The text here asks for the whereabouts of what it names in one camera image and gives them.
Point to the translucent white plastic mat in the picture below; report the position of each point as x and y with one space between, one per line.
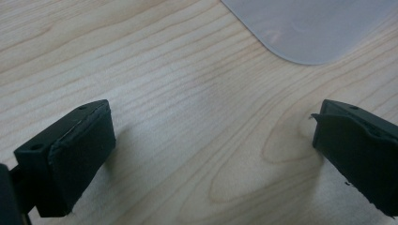
309 28

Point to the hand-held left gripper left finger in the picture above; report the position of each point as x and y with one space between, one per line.
72 162

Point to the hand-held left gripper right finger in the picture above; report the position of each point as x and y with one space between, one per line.
363 156

